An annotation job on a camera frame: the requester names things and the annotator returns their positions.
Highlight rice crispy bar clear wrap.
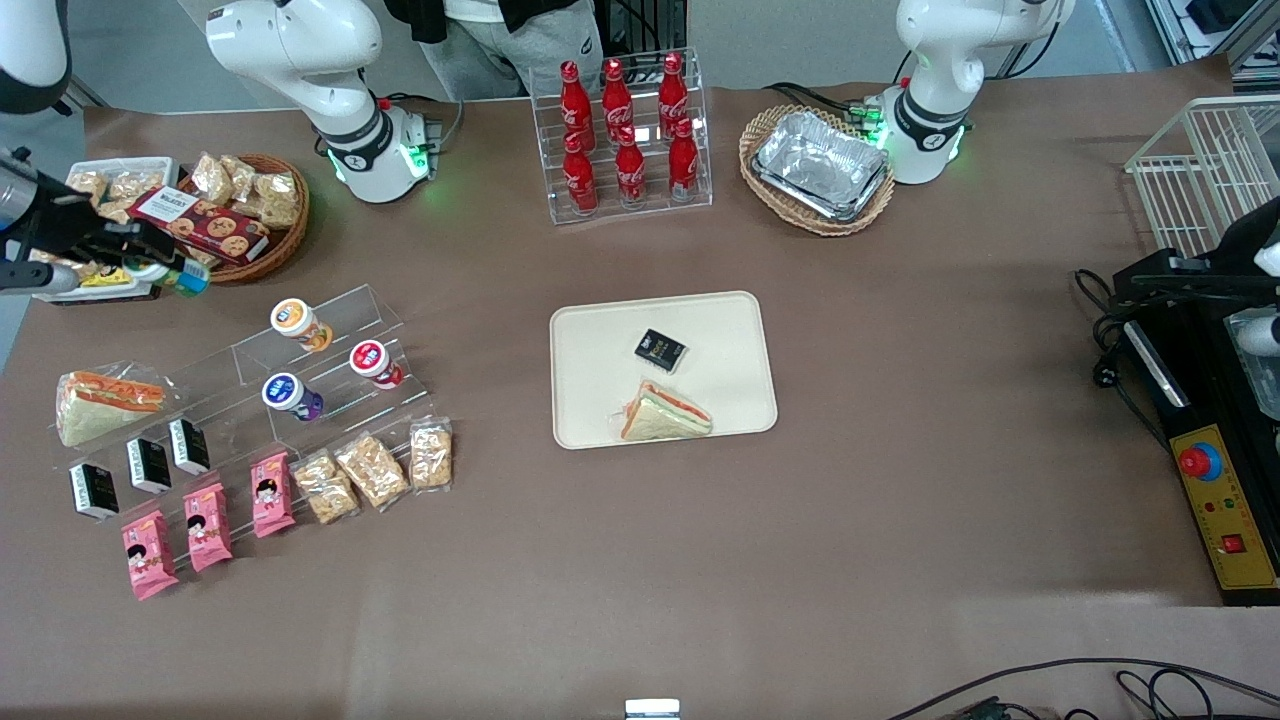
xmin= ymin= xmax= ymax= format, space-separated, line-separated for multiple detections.
xmin=292 ymin=450 xmax=361 ymax=526
xmin=409 ymin=417 xmax=454 ymax=492
xmin=334 ymin=432 xmax=411 ymax=512

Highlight stack of foil trays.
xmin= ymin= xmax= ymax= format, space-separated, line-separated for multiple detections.
xmin=752 ymin=111 xmax=890 ymax=220

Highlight clear acrylic bottle rack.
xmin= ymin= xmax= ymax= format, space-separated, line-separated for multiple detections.
xmin=529 ymin=47 xmax=714 ymax=224

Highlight wrapped sandwich with red drizzle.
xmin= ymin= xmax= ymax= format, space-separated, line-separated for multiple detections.
xmin=55 ymin=370 xmax=167 ymax=448

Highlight gray cable at arm base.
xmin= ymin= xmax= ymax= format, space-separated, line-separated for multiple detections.
xmin=378 ymin=92 xmax=467 ymax=153

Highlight red gum jar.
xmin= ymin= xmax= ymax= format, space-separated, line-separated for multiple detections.
xmin=349 ymin=340 xmax=405 ymax=390

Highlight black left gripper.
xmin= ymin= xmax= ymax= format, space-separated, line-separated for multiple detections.
xmin=1215 ymin=195 xmax=1280 ymax=281

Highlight black cable loops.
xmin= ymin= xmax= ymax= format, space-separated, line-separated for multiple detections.
xmin=885 ymin=657 xmax=1280 ymax=720

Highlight orange gum jar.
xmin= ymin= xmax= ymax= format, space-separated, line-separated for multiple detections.
xmin=271 ymin=298 xmax=334 ymax=354

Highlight white snack container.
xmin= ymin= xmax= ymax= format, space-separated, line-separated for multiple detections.
xmin=30 ymin=157 xmax=181 ymax=301

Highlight pink snack packet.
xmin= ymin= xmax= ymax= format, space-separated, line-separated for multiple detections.
xmin=183 ymin=483 xmax=234 ymax=573
xmin=250 ymin=452 xmax=297 ymax=539
xmin=121 ymin=510 xmax=180 ymax=601

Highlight red cola bottle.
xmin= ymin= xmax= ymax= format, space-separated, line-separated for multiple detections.
xmin=602 ymin=58 xmax=635 ymax=136
xmin=614 ymin=125 xmax=647 ymax=206
xmin=558 ymin=60 xmax=593 ymax=141
xmin=668 ymin=117 xmax=701 ymax=199
xmin=562 ymin=132 xmax=598 ymax=216
xmin=657 ymin=52 xmax=690 ymax=129

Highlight white wire basket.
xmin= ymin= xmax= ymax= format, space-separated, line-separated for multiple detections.
xmin=1124 ymin=95 xmax=1280 ymax=259

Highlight dark flat tray base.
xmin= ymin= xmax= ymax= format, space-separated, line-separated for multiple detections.
xmin=45 ymin=284 xmax=163 ymax=307

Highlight black cables at arm base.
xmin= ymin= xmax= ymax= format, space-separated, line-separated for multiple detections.
xmin=768 ymin=78 xmax=906 ymax=129

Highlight green gum jar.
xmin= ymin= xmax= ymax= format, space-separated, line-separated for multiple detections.
xmin=125 ymin=256 xmax=212 ymax=299

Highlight wrapped triangle sandwich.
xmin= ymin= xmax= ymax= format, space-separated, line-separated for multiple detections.
xmin=610 ymin=379 xmax=714 ymax=444

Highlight black snack pack white label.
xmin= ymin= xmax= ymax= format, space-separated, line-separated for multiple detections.
xmin=168 ymin=417 xmax=212 ymax=476
xmin=68 ymin=461 xmax=120 ymax=522
xmin=126 ymin=437 xmax=173 ymax=495

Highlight red emergency stop button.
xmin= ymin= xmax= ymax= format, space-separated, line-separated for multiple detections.
xmin=1178 ymin=441 xmax=1225 ymax=484

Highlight wicker basket holding foil trays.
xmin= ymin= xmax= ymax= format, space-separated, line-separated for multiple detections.
xmin=739 ymin=105 xmax=897 ymax=237

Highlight metal equipment frame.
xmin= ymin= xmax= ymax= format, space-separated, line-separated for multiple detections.
xmin=1145 ymin=0 xmax=1280 ymax=71

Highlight round wicker snack basket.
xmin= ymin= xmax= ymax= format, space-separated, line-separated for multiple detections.
xmin=175 ymin=153 xmax=311 ymax=285

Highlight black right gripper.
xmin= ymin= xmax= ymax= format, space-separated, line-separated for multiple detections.
xmin=20 ymin=190 xmax=187 ymax=292

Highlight black power cable with plug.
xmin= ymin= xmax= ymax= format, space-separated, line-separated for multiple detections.
xmin=1073 ymin=268 xmax=1173 ymax=446

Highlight person in gray trousers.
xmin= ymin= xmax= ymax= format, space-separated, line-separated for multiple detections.
xmin=384 ymin=0 xmax=607 ymax=101

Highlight purple gum jar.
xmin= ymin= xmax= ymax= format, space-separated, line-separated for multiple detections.
xmin=262 ymin=373 xmax=324 ymax=422

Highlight clear acrylic stepped shelf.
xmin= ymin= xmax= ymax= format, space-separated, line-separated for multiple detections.
xmin=55 ymin=285 xmax=438 ymax=561

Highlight black snack pack gold print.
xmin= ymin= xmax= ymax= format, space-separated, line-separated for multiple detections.
xmin=634 ymin=328 xmax=689 ymax=374

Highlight black control box yellow panel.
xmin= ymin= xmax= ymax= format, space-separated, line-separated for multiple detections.
xmin=1113 ymin=248 xmax=1280 ymax=608

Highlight cream rectangular tray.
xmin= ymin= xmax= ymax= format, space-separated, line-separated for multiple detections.
xmin=550 ymin=291 xmax=779 ymax=450

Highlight red plaid cookie box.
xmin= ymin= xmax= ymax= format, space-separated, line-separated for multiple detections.
xmin=130 ymin=187 xmax=271 ymax=265

